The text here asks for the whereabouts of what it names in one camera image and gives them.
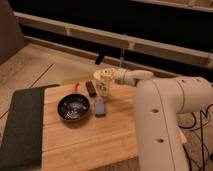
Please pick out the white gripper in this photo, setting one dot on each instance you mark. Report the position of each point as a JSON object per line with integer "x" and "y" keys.
{"x": 121, "y": 77}

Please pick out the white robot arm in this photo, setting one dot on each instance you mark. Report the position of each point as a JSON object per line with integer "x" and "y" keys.
{"x": 157, "y": 103}

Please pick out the black hanging clip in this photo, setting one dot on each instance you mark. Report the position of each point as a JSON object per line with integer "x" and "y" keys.
{"x": 99, "y": 58}

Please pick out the blue sponge block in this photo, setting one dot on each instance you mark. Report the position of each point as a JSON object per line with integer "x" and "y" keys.
{"x": 100, "y": 108}

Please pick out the black rectangular block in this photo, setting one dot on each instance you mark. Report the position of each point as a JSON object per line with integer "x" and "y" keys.
{"x": 90, "y": 88}

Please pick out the black frying pan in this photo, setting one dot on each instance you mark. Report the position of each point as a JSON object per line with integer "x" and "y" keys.
{"x": 74, "y": 106}

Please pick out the wooden cutting board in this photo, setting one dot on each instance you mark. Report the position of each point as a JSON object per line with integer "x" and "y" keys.
{"x": 92, "y": 142}

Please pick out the dark grey mat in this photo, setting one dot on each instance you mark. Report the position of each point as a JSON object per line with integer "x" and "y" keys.
{"x": 22, "y": 139}

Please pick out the white shelf rail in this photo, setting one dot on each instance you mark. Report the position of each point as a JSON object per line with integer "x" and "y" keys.
{"x": 139, "y": 45}

